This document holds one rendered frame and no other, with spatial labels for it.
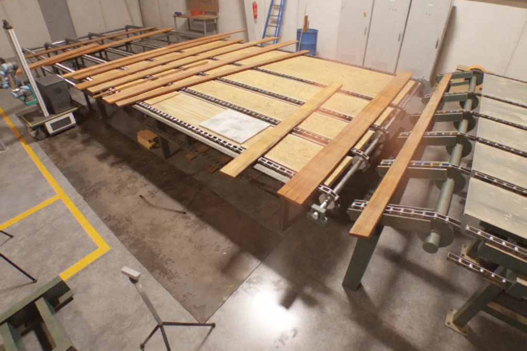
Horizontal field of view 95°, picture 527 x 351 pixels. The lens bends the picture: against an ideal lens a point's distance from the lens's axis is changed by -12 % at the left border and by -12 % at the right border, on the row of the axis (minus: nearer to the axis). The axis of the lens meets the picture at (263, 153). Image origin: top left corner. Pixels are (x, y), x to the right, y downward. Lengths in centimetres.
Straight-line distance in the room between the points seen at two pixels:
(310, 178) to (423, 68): 546
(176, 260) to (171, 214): 61
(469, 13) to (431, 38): 101
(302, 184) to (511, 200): 142
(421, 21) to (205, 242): 615
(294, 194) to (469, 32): 631
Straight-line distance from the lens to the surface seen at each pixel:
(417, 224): 188
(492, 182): 242
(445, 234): 195
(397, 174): 225
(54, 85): 543
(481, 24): 756
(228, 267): 263
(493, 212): 213
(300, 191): 200
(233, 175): 213
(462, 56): 764
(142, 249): 294
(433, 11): 700
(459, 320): 274
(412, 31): 710
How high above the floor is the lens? 222
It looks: 35 degrees down
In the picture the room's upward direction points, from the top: straight up
